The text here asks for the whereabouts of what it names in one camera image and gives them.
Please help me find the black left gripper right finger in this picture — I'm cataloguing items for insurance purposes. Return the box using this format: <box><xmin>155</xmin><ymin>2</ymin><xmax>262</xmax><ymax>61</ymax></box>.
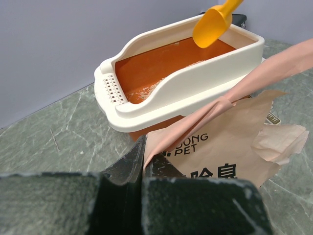
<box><xmin>143</xmin><ymin>154</ymin><xmax>183</xmax><ymax>179</ymax></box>

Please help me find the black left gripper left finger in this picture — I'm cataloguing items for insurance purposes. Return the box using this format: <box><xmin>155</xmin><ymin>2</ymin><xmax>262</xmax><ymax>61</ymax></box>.
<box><xmin>102</xmin><ymin>135</ymin><xmax>146</xmax><ymax>186</ymax></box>

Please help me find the pink cat litter bag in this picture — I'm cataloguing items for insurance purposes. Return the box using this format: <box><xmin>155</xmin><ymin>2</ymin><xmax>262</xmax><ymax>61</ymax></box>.
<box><xmin>144</xmin><ymin>40</ymin><xmax>313</xmax><ymax>187</ymax></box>

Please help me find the yellow plastic scoop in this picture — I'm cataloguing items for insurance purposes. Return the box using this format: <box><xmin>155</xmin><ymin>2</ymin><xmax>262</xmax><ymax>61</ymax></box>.
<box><xmin>192</xmin><ymin>0</ymin><xmax>243</xmax><ymax>48</ymax></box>

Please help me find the clean litter pile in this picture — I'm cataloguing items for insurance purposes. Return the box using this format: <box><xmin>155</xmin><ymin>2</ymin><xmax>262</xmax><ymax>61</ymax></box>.
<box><xmin>127</xmin><ymin>60</ymin><xmax>206</xmax><ymax>101</ymax></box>

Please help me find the cream orange litter box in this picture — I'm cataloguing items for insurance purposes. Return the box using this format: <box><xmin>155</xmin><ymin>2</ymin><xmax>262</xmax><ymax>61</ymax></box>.
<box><xmin>94</xmin><ymin>16</ymin><xmax>265</xmax><ymax>140</ymax></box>

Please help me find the black hard case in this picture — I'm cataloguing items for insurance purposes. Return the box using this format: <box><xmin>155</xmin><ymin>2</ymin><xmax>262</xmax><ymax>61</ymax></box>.
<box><xmin>194</xmin><ymin>9</ymin><xmax>247</xmax><ymax>30</ymax></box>

